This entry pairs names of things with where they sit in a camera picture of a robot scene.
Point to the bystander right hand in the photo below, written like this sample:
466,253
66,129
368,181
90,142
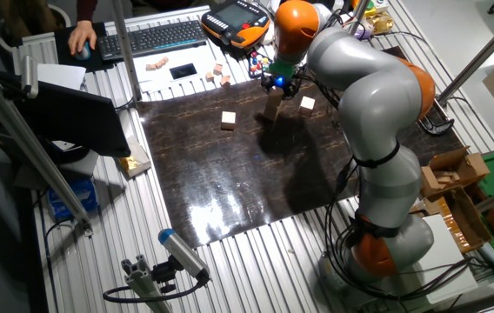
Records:
82,35

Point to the grey metal pole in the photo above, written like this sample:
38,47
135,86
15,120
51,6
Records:
482,54

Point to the dark red sleeved forearm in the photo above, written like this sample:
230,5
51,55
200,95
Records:
87,9

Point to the aluminium profile post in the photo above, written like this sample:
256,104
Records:
125,48

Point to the grey keyboard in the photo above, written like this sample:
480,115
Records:
151,39

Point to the aluminium profile beam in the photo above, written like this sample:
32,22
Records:
25,143

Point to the large white sheet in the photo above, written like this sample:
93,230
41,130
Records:
195,56

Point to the silver depth camera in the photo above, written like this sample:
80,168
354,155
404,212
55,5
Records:
29,76
184,254

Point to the black camera bracket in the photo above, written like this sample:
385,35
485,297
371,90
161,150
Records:
164,274

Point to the blue packet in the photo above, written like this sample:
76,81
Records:
73,197

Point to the brown wooden box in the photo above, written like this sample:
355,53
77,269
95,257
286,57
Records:
476,165
442,169

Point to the small box with gold foil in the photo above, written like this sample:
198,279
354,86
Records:
136,161

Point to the white flat box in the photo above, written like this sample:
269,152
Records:
447,269

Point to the black phone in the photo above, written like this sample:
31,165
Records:
183,71

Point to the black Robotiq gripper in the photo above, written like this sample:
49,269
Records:
279,81

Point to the black orange teach pendant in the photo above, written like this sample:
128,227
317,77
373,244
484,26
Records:
236,17

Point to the golden foil object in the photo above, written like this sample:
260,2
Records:
379,22

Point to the white paper sheet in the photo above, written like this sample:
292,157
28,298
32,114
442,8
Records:
62,76

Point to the light wooden cube block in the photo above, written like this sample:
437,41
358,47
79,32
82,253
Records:
272,107
228,120
306,105

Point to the aluminium profile stub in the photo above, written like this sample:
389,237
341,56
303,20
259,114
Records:
142,282

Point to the black laptop monitor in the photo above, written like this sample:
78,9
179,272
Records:
77,121

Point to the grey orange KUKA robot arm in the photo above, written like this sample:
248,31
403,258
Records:
382,108

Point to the blue grey computer mouse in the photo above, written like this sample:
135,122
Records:
85,54

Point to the black mouse pad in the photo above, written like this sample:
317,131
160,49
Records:
62,52

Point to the black tray of balls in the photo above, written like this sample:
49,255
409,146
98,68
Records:
258,65

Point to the grey metal rod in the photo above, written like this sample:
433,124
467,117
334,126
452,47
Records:
358,15

